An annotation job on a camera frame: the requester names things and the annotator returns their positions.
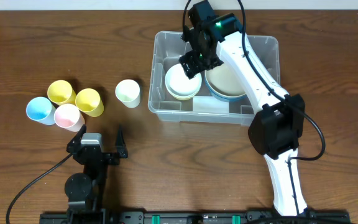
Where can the yellow small bowl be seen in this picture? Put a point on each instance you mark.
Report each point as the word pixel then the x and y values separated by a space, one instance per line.
pixel 184 97

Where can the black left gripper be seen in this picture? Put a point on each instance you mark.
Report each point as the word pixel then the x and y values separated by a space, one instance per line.
pixel 105 156

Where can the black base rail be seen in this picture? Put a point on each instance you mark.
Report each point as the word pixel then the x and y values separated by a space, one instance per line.
pixel 253 216

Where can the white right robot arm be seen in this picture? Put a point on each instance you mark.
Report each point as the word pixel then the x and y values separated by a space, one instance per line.
pixel 276 127

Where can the pink cup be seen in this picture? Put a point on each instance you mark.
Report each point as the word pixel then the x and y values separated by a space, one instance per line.
pixel 69 117

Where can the white label in bin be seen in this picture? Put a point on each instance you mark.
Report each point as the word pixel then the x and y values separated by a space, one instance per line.
pixel 209 104

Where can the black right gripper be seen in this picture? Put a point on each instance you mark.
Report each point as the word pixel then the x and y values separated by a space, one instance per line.
pixel 193 63

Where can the yellow cup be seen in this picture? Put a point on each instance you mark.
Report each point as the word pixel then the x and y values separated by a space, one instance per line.
pixel 89 101
pixel 61 92

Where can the white small bowl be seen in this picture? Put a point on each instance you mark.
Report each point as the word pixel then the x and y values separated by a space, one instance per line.
pixel 176 76

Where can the yellow cup front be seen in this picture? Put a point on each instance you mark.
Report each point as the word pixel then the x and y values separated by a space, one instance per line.
pixel 89 101

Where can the white cup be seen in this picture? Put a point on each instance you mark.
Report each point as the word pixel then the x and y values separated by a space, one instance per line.
pixel 128 93

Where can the grey small bowl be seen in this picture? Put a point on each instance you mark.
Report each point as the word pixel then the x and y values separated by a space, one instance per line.
pixel 183 92

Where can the dark blue bowl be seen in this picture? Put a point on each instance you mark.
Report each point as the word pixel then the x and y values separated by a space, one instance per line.
pixel 221 97

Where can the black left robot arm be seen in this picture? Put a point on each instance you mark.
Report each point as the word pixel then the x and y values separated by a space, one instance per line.
pixel 85 189

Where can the clear plastic storage bin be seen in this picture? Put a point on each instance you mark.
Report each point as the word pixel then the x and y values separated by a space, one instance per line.
pixel 168 48

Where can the light blue cup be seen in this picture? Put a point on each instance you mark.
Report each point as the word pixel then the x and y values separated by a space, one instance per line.
pixel 40 109

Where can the beige large bowl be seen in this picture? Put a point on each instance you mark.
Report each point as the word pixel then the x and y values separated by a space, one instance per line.
pixel 223 81

